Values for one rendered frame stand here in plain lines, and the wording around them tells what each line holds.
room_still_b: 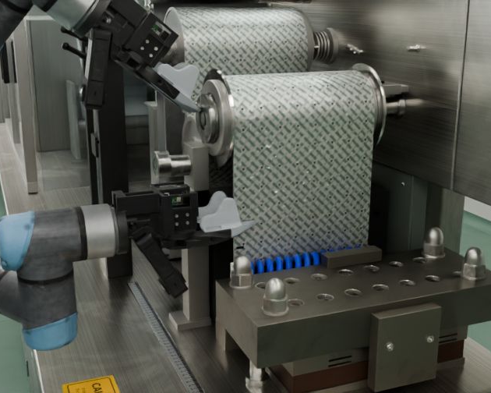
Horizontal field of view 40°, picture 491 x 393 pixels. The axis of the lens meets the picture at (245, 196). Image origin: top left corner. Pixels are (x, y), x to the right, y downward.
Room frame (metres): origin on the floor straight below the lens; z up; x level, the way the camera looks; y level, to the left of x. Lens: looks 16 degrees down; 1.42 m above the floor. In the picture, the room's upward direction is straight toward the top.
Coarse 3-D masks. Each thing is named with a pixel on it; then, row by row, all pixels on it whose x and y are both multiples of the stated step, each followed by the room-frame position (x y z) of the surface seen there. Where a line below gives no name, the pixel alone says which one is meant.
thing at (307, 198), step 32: (256, 160) 0.99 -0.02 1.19; (288, 160) 1.01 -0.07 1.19; (320, 160) 1.03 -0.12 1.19; (352, 160) 1.05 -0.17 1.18; (256, 192) 0.99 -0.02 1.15; (288, 192) 1.01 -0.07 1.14; (320, 192) 1.03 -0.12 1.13; (352, 192) 1.05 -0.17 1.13; (256, 224) 0.99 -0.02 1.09; (288, 224) 1.01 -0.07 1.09; (320, 224) 1.03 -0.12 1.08; (352, 224) 1.05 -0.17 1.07; (256, 256) 0.99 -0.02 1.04
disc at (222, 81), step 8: (208, 72) 1.06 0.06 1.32; (216, 72) 1.02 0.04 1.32; (216, 80) 1.02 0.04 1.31; (224, 80) 0.99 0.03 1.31; (224, 88) 0.99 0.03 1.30; (224, 96) 0.99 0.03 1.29; (232, 104) 0.97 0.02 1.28; (232, 112) 0.96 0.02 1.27; (232, 120) 0.96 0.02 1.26; (232, 128) 0.96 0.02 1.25; (232, 136) 0.96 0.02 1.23; (232, 144) 0.97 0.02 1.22; (224, 152) 0.99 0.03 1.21; (216, 160) 1.03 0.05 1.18; (224, 160) 0.99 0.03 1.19
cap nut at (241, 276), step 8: (240, 256) 0.90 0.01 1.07; (240, 264) 0.90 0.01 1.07; (248, 264) 0.90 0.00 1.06; (232, 272) 0.90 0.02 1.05; (240, 272) 0.89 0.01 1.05; (248, 272) 0.90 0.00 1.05; (232, 280) 0.90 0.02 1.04; (240, 280) 0.89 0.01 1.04; (248, 280) 0.89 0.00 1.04; (240, 288) 0.89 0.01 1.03; (248, 288) 0.89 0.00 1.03
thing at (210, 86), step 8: (208, 80) 1.04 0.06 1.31; (368, 80) 1.09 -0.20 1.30; (208, 88) 1.04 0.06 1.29; (216, 88) 1.00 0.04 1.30; (216, 96) 1.00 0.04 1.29; (224, 104) 0.98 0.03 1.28; (376, 104) 1.07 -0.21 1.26; (224, 112) 0.98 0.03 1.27; (376, 112) 1.07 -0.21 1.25; (224, 120) 0.98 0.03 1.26; (376, 120) 1.07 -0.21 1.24; (224, 128) 0.98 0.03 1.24; (224, 136) 0.98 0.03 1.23; (208, 144) 1.04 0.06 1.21; (216, 144) 1.01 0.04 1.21; (224, 144) 0.99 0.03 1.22; (216, 152) 1.01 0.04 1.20; (232, 152) 1.01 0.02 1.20
